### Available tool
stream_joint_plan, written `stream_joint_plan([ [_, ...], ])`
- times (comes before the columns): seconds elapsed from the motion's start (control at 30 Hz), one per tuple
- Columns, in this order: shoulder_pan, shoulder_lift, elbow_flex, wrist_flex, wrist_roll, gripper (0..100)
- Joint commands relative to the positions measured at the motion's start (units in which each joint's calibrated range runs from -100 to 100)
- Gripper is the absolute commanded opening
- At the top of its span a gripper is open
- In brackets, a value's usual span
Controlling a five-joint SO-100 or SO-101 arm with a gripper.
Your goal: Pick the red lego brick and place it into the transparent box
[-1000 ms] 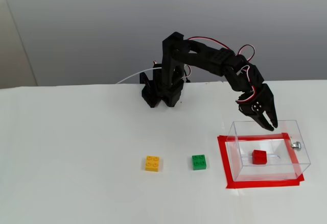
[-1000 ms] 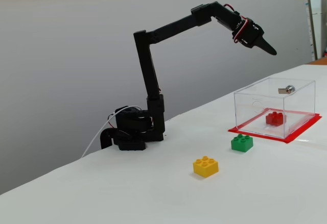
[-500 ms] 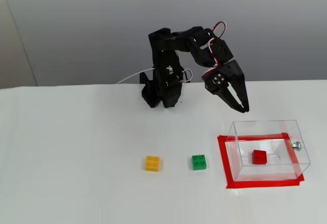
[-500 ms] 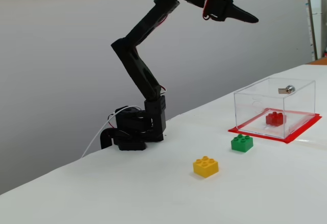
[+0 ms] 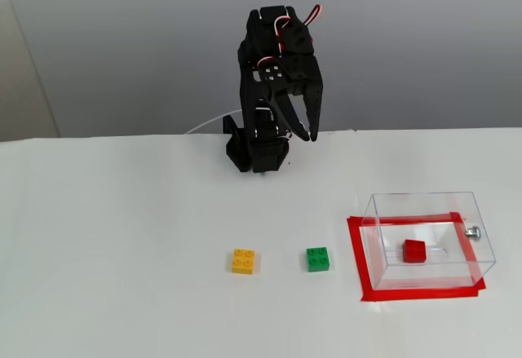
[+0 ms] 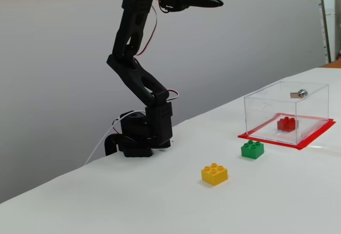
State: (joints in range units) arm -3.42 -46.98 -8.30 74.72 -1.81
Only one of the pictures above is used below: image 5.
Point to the red tape frame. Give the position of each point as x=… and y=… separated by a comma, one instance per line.
x=420, y=294

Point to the yellow lego brick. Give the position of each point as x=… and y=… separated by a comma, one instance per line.
x=243, y=261

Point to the green lego brick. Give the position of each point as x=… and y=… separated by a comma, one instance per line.
x=317, y=259

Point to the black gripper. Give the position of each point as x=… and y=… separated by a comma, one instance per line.
x=301, y=73

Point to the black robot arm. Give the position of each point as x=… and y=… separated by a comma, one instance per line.
x=249, y=89

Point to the silver box lock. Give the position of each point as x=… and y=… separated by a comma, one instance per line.
x=473, y=232

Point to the red lego brick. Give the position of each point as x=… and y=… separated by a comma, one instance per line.
x=414, y=251

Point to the transparent plastic box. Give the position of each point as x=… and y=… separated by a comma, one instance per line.
x=428, y=276

